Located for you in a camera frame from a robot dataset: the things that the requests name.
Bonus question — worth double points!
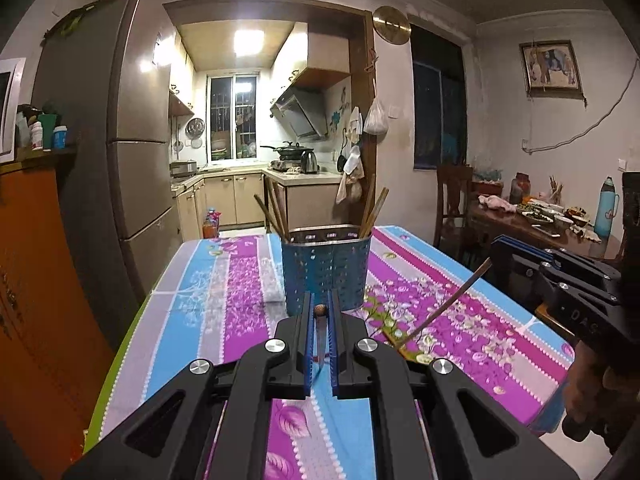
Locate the steel range hood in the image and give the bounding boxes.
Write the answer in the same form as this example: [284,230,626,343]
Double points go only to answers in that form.
[270,87,328,139]

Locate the beige kitchen base cabinets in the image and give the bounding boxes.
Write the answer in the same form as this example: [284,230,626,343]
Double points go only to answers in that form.
[171,166,349,240]

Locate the white microwave oven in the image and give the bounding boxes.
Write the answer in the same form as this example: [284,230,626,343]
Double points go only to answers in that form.
[0,58,26,164]

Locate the dark wooden side table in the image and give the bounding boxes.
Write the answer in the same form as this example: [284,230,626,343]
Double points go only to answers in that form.
[468,200,622,260]

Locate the wooden chopstick five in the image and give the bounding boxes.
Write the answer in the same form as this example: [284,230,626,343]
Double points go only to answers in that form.
[394,257,492,350]

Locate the dark curtained window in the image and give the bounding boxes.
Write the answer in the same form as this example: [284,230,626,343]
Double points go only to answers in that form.
[410,25,468,170]

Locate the grey refrigerator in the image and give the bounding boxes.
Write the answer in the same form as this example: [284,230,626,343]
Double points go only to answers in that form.
[32,0,181,348]

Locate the white hanging plastic bag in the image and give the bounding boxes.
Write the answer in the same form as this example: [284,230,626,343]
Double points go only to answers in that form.
[363,98,388,136]

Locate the teal water bottle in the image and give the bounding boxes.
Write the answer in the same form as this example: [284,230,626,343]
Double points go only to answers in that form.
[593,177,620,238]

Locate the wooden chopstick four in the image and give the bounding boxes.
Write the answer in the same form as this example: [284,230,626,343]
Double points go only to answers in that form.
[314,304,328,367]

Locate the wooden chopstick two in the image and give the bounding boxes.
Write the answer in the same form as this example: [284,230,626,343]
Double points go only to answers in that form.
[266,178,274,215]

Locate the wooden chopstick three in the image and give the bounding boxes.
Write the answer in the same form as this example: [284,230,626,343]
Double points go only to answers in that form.
[269,180,290,243]

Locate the person right hand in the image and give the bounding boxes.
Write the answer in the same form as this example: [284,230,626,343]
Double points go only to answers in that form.
[562,341,639,442]

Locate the framed elephant picture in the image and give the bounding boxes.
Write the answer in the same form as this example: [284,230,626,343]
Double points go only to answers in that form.
[520,40,587,103]

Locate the black wok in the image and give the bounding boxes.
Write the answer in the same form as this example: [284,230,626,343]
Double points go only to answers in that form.
[264,141,312,160]

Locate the wooden chopstick one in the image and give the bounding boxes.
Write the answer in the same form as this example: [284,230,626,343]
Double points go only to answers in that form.
[254,194,285,240]

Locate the white medicine bottle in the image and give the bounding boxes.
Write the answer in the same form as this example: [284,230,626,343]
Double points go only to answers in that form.
[30,120,43,151]

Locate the blue perforated utensil holder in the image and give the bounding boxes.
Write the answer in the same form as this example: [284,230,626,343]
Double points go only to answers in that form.
[281,224,371,316]

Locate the gold round wall clock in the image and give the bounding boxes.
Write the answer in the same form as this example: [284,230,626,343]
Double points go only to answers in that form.
[372,6,411,46]

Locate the floral striped tablecloth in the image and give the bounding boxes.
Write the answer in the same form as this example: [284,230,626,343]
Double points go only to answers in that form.
[81,224,576,480]

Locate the wooden chopstick six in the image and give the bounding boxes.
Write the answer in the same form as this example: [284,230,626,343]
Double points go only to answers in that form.
[359,172,376,238]

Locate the wooden chopstick seven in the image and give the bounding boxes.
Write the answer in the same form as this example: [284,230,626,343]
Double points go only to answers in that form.
[360,188,390,238]

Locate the kitchen window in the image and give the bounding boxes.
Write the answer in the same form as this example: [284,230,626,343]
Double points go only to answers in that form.
[206,74,258,162]

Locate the wooden chair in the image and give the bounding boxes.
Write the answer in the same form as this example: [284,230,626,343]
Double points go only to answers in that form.
[434,165,473,249]

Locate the steel electric kettle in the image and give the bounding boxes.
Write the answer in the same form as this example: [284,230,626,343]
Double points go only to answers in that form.
[300,148,319,174]

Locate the blue lidded cup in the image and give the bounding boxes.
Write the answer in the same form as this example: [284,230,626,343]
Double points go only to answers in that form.
[52,125,67,150]

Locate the orange wooden cabinet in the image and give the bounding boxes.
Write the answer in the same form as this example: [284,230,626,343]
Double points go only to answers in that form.
[1,154,114,479]

